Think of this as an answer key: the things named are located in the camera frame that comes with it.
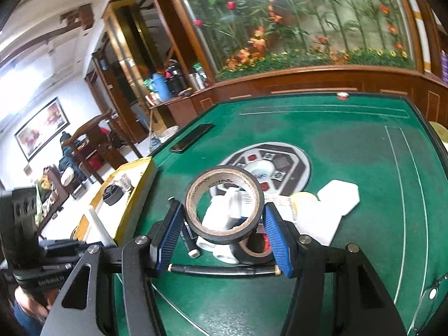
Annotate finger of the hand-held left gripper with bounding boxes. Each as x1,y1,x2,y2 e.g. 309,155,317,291
42,240,90,256

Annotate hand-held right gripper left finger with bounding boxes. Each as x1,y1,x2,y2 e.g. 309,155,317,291
40,199,185,336

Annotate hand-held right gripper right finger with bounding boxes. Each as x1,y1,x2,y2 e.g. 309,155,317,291
263,202,407,336

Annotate yellow cardboard box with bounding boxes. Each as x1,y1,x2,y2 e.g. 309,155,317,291
73,156,158,249

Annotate black electrical tape roll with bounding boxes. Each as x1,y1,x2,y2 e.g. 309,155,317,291
184,165,265,246
233,231,277,266

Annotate person's left hand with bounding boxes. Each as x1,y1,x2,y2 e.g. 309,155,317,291
15,285,58,324

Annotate small black tube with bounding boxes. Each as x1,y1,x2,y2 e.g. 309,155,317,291
182,226,202,258

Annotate green printed blanket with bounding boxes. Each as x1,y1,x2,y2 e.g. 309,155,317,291
36,178,54,218

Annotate white flat packet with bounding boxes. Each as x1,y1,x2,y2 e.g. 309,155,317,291
276,196,342,247

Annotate pale yellow round disc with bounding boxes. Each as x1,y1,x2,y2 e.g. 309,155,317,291
290,192,319,205

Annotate white plastic cylinder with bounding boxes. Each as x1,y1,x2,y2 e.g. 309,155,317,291
212,243,242,264

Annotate white bottle with black cap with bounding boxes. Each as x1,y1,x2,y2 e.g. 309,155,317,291
196,187,253,253

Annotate long black stick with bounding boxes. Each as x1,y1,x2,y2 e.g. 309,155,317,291
167,264,281,276

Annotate black round ribbed device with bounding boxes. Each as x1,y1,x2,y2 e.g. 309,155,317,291
101,183,127,206

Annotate white hexagonal box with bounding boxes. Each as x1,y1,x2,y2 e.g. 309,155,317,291
317,179,361,218

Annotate grey mahjong table control panel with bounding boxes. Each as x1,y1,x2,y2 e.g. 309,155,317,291
210,142,311,197

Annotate black smartphone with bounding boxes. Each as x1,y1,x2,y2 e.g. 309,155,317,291
169,123,215,153

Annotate white plastic bucket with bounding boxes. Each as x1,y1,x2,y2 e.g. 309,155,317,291
150,126,179,141

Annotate dark wooden chair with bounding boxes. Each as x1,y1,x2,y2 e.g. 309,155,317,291
63,108,141,190

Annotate wooden counter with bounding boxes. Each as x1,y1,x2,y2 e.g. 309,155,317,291
147,87,218,130

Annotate blue thermos jug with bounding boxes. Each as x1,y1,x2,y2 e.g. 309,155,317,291
150,72,170,100

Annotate black kettle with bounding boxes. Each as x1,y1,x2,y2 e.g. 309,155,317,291
166,65,188,95

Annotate clear plastic package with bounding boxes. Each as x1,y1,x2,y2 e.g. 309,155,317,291
411,269,448,333

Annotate green packet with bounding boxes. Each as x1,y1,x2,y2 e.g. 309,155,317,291
193,62,207,88

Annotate tall wooden glass cabinet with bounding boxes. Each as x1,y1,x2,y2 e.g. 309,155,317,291
86,0,176,148

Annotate glass artificial plant display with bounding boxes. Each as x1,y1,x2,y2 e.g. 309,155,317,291
168,0,421,81

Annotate framed wall painting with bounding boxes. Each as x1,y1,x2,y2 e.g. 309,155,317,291
15,97,71,162

